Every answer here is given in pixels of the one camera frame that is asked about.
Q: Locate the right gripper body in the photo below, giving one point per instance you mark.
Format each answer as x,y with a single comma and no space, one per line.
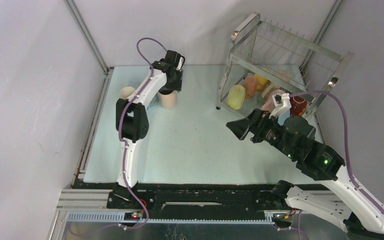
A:
266,130

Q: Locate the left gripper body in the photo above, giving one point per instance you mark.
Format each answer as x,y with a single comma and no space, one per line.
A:
175,84

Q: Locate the pale pink cup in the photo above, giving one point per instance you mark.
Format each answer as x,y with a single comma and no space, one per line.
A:
168,98

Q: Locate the blue patterned mug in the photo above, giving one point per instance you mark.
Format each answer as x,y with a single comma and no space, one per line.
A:
154,102

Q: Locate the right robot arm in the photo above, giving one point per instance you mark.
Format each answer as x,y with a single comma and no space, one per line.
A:
360,215

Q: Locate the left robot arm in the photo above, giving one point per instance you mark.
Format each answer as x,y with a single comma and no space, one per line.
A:
165,76

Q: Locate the metal dish rack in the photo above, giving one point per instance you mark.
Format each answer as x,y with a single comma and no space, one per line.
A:
263,47

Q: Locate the pink mug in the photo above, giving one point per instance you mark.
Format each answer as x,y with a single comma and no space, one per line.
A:
269,104

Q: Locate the dark red mug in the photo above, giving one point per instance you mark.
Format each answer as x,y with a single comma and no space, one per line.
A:
298,106

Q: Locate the salmon pink cup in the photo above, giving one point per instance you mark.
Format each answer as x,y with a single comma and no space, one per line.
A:
249,83

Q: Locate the orange yellow cup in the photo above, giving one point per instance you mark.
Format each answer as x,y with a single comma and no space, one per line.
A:
261,82

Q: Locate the aluminium frame post left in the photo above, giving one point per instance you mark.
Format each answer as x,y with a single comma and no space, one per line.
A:
86,33

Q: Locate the aluminium frame post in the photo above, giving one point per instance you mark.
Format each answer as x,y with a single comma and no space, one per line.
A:
333,11
86,33

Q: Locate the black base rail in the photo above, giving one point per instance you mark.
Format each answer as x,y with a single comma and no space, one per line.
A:
194,202

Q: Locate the aluminium frame post right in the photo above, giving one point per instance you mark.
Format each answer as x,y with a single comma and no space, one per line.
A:
333,11

